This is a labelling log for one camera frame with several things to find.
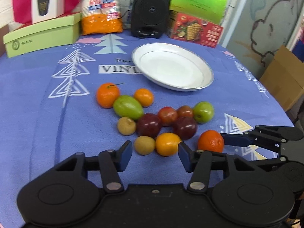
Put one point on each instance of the dark red plum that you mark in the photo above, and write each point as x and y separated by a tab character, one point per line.
149	125
185	127

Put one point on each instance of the black speaker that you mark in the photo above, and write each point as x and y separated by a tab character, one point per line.
149	18

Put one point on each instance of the small orange tangerine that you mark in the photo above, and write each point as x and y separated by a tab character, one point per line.
144	96

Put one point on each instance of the small red apple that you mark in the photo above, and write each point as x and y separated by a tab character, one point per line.
185	111

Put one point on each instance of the brown cardboard box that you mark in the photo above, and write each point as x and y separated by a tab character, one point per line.
284	78

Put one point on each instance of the light green box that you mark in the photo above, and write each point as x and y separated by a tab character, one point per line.
60	31

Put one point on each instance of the white cup box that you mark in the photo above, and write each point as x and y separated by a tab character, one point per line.
42	10

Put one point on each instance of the deep orange tangerine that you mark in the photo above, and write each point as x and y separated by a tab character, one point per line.
211	141

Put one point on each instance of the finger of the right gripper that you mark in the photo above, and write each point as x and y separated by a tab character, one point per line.
239	140

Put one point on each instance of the yellow orange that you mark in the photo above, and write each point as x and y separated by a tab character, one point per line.
167	144

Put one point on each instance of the white round plate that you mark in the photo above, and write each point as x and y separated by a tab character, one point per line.
172	67

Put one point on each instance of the orange with stem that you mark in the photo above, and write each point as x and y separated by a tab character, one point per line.
107	93

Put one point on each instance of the green apple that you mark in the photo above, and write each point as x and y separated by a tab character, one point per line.
203	112

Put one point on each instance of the brown kiwi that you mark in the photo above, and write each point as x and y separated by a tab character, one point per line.
144	145
126	126

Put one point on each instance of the red cracker box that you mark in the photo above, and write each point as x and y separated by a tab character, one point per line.
187	28

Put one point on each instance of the paper cups package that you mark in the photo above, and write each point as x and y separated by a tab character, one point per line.
101	16

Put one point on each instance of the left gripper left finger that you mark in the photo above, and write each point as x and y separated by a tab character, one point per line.
72	190

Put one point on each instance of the green mango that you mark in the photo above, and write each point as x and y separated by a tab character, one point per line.
127	106

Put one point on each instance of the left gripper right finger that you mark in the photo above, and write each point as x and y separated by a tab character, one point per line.
247	196

